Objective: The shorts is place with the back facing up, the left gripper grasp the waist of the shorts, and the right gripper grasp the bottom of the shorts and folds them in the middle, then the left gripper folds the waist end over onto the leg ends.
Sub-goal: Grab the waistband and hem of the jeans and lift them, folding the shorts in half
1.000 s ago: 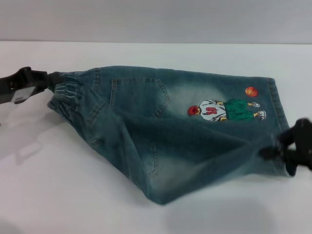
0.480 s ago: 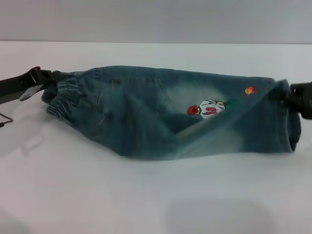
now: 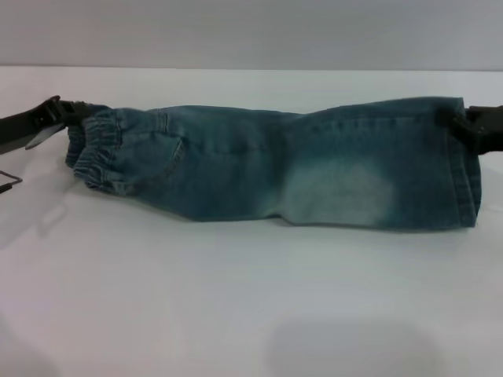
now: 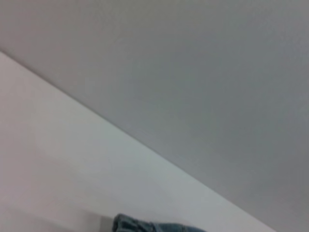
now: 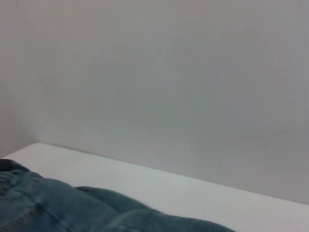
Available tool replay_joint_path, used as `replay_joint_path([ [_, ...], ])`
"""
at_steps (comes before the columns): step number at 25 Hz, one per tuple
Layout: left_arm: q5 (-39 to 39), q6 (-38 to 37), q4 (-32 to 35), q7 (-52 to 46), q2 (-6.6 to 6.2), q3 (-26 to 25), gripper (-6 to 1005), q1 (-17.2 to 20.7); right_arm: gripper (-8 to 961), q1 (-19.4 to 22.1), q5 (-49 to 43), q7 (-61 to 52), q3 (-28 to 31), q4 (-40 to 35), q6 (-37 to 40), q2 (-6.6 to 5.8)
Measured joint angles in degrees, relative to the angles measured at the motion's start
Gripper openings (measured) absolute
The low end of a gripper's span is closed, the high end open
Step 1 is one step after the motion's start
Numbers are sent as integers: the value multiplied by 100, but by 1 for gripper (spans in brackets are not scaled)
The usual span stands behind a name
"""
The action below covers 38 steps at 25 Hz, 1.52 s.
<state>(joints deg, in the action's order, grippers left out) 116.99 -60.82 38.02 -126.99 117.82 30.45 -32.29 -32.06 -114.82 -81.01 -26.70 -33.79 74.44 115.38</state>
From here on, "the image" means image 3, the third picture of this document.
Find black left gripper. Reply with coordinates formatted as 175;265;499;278
0;95;94;157

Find blue denim shorts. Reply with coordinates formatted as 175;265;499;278
64;95;483;229

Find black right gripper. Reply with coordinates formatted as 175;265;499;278
437;104;503;155

